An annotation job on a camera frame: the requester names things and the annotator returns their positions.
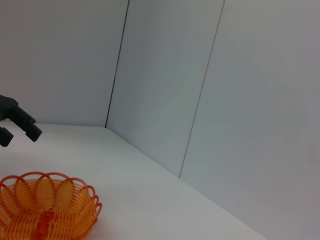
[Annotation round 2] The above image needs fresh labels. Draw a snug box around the orange plastic wire basket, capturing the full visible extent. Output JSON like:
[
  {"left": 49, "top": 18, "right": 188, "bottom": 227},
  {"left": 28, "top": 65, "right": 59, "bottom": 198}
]
[{"left": 0, "top": 171, "right": 103, "bottom": 240}]

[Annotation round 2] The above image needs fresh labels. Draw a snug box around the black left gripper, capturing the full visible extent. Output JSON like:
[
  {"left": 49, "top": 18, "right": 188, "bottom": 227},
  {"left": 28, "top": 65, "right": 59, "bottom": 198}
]
[{"left": 0, "top": 94, "right": 43, "bottom": 148}]

